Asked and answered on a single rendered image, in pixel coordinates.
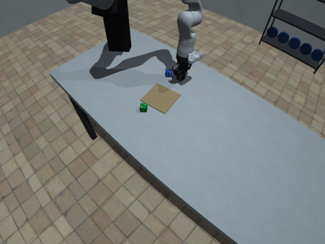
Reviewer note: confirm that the tan flat mat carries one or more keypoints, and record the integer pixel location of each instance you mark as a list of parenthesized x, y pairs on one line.
[(160, 98)]

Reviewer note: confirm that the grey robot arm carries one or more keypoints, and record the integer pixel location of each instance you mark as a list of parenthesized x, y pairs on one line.
[(185, 21)]

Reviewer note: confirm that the green die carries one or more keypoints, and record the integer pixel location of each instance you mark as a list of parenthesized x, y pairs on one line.
[(143, 107)]

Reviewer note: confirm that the blue die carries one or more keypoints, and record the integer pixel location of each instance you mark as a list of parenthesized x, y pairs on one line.
[(168, 73)]

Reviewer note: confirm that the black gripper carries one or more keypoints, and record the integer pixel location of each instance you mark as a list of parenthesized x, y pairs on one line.
[(182, 66)]

